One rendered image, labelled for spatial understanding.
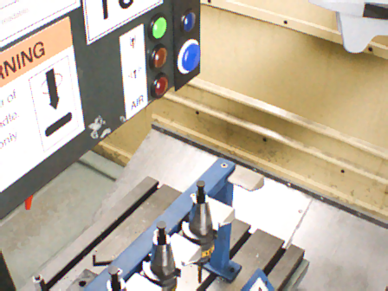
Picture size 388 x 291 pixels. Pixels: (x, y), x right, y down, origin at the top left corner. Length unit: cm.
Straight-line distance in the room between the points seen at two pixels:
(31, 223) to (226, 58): 90
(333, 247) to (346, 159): 25
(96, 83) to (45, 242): 141
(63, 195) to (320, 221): 94
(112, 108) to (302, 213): 113
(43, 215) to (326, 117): 104
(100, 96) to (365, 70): 92
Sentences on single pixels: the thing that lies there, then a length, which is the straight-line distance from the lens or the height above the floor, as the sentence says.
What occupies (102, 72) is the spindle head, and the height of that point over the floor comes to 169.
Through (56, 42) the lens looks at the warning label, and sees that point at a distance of 41.
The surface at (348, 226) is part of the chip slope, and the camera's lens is 154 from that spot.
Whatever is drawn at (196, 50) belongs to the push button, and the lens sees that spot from 55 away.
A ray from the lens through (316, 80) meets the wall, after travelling 137.
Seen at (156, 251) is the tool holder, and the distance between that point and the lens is 85.
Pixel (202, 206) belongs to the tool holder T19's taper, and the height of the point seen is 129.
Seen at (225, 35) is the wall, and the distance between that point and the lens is 145.
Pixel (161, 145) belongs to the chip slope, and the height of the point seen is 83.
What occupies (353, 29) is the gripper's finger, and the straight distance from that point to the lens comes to 52.
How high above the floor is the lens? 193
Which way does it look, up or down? 38 degrees down
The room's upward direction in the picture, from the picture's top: straight up
